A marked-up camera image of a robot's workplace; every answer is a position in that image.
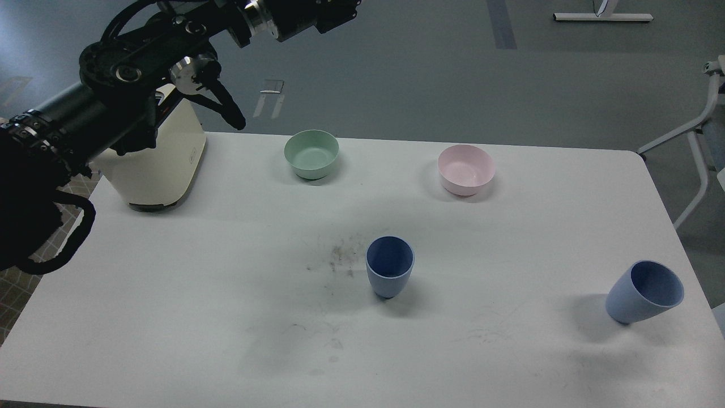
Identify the cream white toaster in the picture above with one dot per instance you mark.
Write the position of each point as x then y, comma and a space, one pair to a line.
157, 179

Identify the pink bowl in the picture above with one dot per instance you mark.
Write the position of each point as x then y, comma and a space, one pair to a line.
464, 169

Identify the green bowl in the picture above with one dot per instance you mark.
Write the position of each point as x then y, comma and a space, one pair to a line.
312, 154

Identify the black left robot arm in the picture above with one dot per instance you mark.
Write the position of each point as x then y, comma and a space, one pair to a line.
129, 83

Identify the white metal frame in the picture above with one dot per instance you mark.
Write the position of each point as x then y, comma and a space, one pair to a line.
694, 131

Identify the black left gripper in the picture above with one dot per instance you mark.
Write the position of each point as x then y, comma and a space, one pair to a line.
285, 19

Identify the blue cup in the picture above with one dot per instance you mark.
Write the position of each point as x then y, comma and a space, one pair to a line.
389, 262
645, 290

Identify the white table leg base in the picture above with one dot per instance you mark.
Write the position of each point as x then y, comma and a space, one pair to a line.
592, 17

